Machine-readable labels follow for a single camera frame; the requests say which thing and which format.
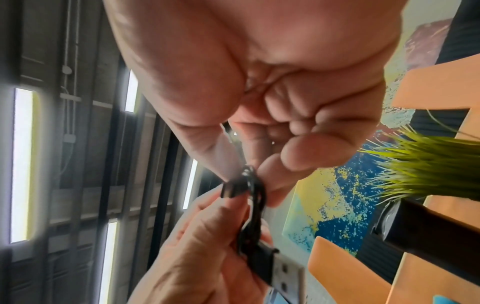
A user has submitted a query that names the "person's right hand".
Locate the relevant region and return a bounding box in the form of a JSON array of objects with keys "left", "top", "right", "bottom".
[{"left": 102, "top": 0, "right": 412, "bottom": 209}]

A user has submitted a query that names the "green potted plant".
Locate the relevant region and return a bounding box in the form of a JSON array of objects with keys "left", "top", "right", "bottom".
[{"left": 357, "top": 124, "right": 480, "bottom": 206}]

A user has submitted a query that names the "person's left hand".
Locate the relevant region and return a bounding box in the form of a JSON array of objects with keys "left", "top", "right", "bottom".
[{"left": 127, "top": 186, "right": 275, "bottom": 304}]

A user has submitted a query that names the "tall orange chair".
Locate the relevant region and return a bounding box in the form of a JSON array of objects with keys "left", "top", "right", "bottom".
[{"left": 306, "top": 236, "right": 393, "bottom": 304}]

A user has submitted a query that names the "long ceiling light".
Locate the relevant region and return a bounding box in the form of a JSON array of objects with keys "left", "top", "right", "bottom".
[
  {"left": 10, "top": 87, "right": 37, "bottom": 244},
  {"left": 124, "top": 69, "right": 140, "bottom": 113},
  {"left": 98, "top": 219, "right": 119, "bottom": 304},
  {"left": 182, "top": 158, "right": 199, "bottom": 210}
]

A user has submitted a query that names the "black cylinder pot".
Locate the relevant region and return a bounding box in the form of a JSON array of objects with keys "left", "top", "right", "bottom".
[{"left": 369, "top": 197, "right": 480, "bottom": 286}]

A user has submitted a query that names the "black USB cable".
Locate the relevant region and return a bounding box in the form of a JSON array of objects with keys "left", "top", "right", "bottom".
[{"left": 219, "top": 165, "right": 307, "bottom": 304}]

